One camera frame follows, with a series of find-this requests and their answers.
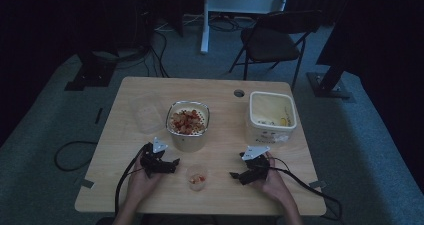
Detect black folding chair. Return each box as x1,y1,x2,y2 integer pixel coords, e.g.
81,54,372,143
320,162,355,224
228,9,324,91

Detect black looped floor cable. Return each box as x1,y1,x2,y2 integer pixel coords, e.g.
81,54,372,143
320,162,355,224
54,140,100,173

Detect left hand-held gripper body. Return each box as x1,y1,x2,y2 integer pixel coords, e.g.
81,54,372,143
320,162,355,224
139,136,169,178

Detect clear plastic lid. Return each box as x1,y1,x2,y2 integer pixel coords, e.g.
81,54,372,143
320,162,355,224
130,95,166,135

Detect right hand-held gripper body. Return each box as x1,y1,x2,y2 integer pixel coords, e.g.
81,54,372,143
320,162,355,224
240,145,272,186

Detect grey tape piece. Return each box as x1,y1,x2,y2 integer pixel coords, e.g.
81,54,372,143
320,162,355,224
308,180,328,190
79,178,96,190

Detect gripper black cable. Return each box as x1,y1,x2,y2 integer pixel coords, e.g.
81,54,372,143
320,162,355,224
114,143,150,217
268,156,344,221

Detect person's right hand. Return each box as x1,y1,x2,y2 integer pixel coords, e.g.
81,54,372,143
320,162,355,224
253,151,292,204

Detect black stand base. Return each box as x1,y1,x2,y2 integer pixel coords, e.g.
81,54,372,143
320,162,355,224
64,50,118,92
306,60,353,100

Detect cream square plastic bucket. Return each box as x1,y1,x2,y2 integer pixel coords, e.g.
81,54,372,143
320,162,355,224
245,90,298,149

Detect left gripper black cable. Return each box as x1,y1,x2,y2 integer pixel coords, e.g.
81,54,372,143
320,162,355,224
114,143,150,217

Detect pile of small red fruits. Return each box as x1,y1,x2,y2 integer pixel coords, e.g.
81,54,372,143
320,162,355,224
170,109,206,135

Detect white desk frame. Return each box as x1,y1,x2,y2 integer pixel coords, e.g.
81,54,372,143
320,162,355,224
200,0,292,55

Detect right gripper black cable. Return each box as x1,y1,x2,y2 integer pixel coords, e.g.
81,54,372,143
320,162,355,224
268,156,344,221

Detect small clear plastic cup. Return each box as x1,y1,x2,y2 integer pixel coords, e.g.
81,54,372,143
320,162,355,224
185,163,209,192

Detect round bowl of food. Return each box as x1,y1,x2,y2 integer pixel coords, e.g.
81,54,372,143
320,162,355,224
165,100,211,153

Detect red fruit pieces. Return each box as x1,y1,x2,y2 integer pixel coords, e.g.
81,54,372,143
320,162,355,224
188,173,206,185

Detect white perforated strainer basket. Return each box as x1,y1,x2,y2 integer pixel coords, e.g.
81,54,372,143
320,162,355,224
167,103,209,135

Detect bundle of black floor cables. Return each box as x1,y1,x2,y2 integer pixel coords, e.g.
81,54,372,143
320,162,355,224
142,27,172,79

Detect person's left hand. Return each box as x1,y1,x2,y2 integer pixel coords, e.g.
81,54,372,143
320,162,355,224
127,153,165,203

